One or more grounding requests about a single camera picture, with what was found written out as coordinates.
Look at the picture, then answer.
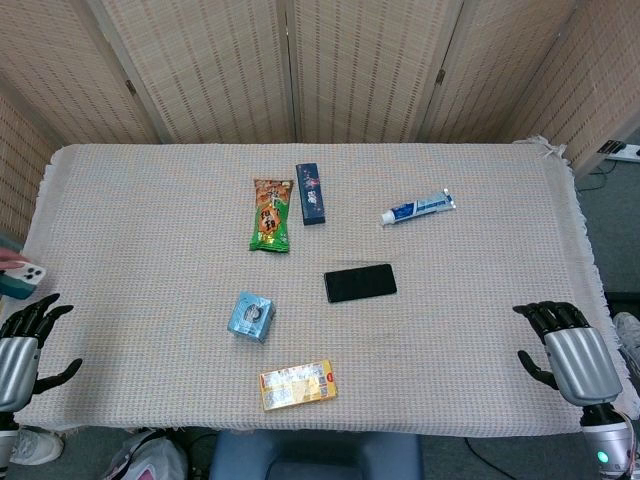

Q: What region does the woven folding screen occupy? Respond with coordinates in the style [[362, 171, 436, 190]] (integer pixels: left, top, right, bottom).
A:
[[0, 0, 640, 244]]

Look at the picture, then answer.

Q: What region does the checkered woven tablecloth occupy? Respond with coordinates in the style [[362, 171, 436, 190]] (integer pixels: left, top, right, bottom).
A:
[[10, 137, 634, 439]]

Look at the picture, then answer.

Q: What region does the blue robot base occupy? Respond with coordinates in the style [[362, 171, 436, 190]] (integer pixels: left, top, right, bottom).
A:
[[208, 429, 424, 480]]

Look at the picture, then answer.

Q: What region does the person's hand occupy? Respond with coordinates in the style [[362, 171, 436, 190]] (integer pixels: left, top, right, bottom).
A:
[[0, 248, 29, 274]]

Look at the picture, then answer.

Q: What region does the green orange snack bag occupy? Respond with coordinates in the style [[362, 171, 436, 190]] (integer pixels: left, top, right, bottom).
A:
[[248, 178, 294, 255]]

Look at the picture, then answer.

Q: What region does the white triple-camera smartphone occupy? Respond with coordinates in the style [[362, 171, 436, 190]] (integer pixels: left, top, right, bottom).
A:
[[3, 261, 47, 289]]

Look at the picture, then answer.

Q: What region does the light blue tissue pack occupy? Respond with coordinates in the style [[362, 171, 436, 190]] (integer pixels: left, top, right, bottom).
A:
[[226, 291, 276, 344]]

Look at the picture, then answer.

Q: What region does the black floor cable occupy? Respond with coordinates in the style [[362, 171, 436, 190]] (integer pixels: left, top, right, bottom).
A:
[[463, 437, 591, 469]]

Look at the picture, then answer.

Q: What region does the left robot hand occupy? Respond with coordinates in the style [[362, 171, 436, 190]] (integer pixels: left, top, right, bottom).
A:
[[0, 293, 84, 413]]

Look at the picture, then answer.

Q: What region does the black smartphone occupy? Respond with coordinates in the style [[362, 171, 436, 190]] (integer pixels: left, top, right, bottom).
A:
[[323, 263, 398, 304]]

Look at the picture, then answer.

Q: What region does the white grey sneaker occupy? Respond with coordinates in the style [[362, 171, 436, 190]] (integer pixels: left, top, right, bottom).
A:
[[612, 311, 640, 371]]

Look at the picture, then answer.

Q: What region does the white power strip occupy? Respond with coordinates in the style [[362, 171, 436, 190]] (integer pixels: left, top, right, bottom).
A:
[[599, 140, 640, 164]]

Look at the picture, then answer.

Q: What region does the dark blue rectangular box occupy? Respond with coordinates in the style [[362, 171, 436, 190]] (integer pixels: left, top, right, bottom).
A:
[[295, 162, 328, 226]]

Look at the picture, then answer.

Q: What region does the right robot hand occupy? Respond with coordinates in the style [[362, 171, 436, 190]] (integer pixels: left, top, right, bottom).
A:
[[512, 300, 624, 407]]

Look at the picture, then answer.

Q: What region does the teal box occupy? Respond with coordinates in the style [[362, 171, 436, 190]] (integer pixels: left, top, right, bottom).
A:
[[0, 234, 37, 301]]

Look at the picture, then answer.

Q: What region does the white blue toothpaste tube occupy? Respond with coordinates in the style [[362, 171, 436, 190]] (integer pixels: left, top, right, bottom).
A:
[[380, 188, 458, 227]]

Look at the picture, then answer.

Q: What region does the yellow cracker box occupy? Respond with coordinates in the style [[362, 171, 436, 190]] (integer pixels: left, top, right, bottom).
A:
[[258, 359, 340, 413]]

